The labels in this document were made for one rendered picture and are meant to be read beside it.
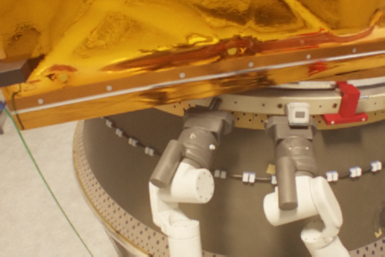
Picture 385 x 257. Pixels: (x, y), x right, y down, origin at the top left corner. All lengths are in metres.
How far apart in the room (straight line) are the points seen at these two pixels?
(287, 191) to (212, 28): 0.31
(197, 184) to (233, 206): 0.34
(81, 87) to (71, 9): 0.18
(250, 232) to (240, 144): 0.28
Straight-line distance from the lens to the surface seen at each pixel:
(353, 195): 0.91
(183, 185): 0.51
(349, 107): 0.73
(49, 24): 0.51
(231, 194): 0.82
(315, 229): 0.59
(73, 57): 0.52
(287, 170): 0.50
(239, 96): 0.69
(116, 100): 0.60
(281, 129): 0.61
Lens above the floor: 2.06
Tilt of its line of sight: 32 degrees down
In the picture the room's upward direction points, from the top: 5 degrees counter-clockwise
